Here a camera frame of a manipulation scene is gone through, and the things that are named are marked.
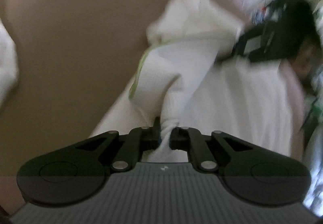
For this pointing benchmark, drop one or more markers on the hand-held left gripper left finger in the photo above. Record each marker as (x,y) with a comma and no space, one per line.
(154,135)

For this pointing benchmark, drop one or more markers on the white towel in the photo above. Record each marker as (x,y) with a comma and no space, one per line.
(227,92)

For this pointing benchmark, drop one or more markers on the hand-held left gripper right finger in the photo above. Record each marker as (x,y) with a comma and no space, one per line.
(174,138)

